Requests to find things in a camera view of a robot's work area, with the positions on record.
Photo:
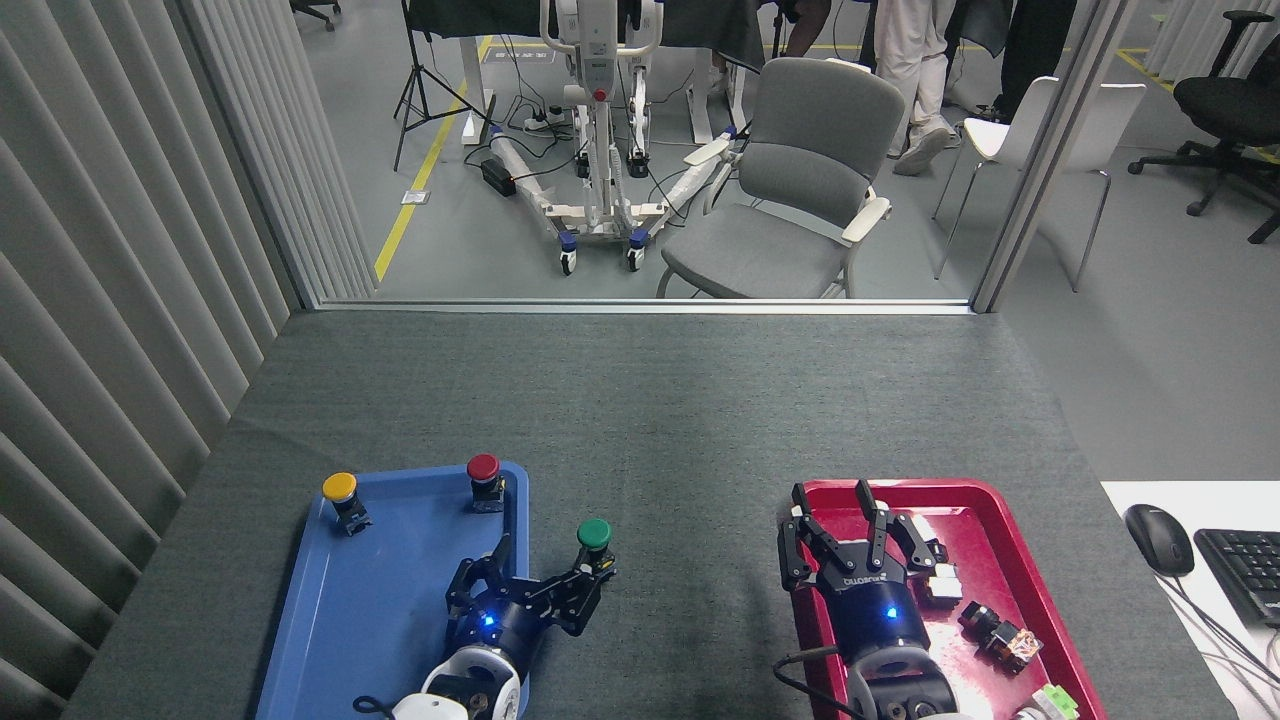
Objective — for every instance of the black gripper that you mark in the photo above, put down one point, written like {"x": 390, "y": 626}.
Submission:
{"x": 505, "y": 625}
{"x": 880, "y": 615}

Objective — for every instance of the green push button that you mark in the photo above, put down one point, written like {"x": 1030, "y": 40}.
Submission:
{"x": 594, "y": 533}

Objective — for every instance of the person with bare forearm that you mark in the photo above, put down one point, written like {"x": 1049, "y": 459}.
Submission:
{"x": 808, "y": 25}

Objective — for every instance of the red push button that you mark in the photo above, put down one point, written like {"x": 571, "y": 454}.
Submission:
{"x": 484, "y": 468}

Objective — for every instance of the yellow push button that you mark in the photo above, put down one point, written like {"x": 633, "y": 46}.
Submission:
{"x": 340, "y": 487}

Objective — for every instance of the red plastic tray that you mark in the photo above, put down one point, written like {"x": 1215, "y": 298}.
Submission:
{"x": 1000, "y": 560}

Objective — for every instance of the blue plastic tray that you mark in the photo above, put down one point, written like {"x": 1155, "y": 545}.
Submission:
{"x": 380, "y": 620}

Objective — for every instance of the black computer mouse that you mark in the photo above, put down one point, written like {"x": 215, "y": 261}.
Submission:
{"x": 1158, "y": 538}

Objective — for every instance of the grey padded armchair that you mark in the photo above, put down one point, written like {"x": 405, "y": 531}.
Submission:
{"x": 800, "y": 170}

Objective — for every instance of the black keyboard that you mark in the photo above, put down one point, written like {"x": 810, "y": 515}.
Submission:
{"x": 1245, "y": 575}

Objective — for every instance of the black power adapter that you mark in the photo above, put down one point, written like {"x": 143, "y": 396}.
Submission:
{"x": 497, "y": 177}

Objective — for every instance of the white power strip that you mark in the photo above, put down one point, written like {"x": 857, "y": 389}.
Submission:
{"x": 545, "y": 120}

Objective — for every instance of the person in pale trousers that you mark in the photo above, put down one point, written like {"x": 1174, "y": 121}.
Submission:
{"x": 915, "y": 60}

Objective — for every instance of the white plastic chair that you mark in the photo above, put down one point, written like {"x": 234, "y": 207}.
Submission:
{"x": 1100, "y": 120}

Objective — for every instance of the black tripod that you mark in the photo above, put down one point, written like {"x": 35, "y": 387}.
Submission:
{"x": 412, "y": 85}

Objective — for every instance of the white stand on wheels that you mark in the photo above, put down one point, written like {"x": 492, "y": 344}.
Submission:
{"x": 600, "y": 70}

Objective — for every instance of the person in dark trousers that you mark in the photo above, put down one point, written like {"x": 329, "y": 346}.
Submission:
{"x": 1035, "y": 50}

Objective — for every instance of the black office chair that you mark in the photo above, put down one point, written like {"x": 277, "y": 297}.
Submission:
{"x": 1225, "y": 105}

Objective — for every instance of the black switch with white block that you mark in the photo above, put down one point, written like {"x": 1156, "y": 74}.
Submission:
{"x": 943, "y": 585}

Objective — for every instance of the black switch with orange block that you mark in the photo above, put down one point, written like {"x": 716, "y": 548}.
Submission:
{"x": 1000, "y": 636}

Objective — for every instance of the white switch with green base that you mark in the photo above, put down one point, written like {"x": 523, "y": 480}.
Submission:
{"x": 1050, "y": 703}

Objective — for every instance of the silver table edge rail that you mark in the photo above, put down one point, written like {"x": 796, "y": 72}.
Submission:
{"x": 640, "y": 306}

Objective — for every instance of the silver post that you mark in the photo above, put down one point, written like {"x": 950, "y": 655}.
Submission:
{"x": 1060, "y": 140}

